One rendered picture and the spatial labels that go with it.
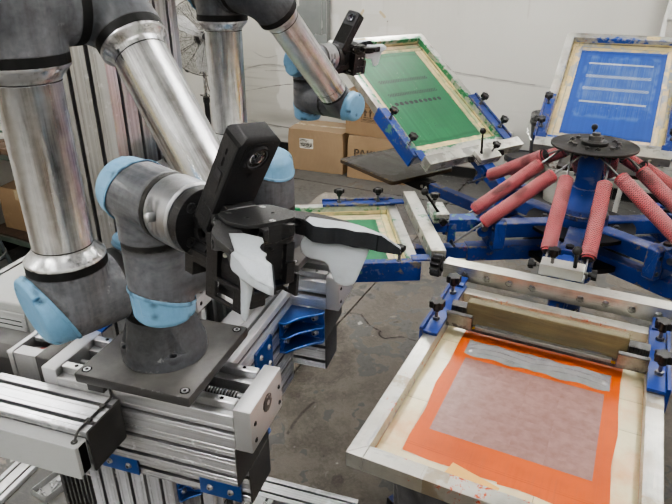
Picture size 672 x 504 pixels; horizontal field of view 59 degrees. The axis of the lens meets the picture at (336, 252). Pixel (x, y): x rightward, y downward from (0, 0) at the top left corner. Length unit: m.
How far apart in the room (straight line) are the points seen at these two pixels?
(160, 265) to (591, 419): 1.10
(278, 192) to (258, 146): 0.90
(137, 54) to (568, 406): 1.19
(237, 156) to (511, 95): 5.29
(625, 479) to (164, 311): 1.01
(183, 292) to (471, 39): 5.20
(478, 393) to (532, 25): 4.46
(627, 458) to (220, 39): 1.27
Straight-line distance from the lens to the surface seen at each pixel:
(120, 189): 0.67
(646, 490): 1.35
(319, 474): 2.62
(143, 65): 0.85
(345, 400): 2.96
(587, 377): 1.65
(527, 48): 5.68
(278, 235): 0.53
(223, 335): 1.16
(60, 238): 0.92
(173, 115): 0.82
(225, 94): 1.48
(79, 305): 0.95
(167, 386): 1.05
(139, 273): 0.70
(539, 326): 1.66
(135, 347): 1.08
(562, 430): 1.47
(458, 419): 1.44
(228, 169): 0.53
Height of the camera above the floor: 1.89
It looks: 26 degrees down
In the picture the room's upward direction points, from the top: straight up
